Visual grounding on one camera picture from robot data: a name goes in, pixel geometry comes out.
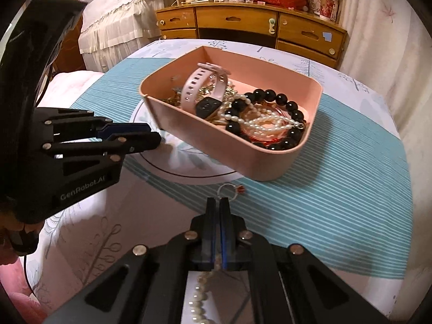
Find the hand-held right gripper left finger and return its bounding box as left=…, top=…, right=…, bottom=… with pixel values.
left=44, top=197, right=217, bottom=324

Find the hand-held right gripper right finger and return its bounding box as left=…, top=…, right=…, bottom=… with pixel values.
left=219, top=197, right=392, bottom=324

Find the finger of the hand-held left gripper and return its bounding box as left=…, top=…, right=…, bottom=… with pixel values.
left=37, top=107, right=152, bottom=143
left=42, top=131, right=162, bottom=158

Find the gold necklace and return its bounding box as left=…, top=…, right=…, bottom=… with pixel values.
left=162, top=81, right=237, bottom=124

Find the pearl strand with ring clasp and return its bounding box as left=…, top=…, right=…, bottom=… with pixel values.
left=189, top=184, right=249, bottom=324

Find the pink plastic tray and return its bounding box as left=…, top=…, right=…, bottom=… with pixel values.
left=138, top=45, right=324, bottom=182

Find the pink strap watch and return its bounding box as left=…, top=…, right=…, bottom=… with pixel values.
left=180, top=62, right=232, bottom=119

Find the red cord bracelet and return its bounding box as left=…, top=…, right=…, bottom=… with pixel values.
left=241, top=106, right=298, bottom=149

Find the black bead bracelet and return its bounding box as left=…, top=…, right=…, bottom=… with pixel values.
left=224, top=89, right=307, bottom=151

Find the white lace furniture cover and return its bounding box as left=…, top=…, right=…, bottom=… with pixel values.
left=78, top=0, right=166, bottom=73

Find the tree print tablecloth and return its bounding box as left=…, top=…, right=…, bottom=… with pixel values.
left=25, top=39, right=414, bottom=324

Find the wooden desk with drawers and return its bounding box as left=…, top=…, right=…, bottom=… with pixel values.
left=155, top=1, right=348, bottom=70

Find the cream floral curtain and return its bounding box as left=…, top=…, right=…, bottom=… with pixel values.
left=337, top=0, right=432, bottom=136

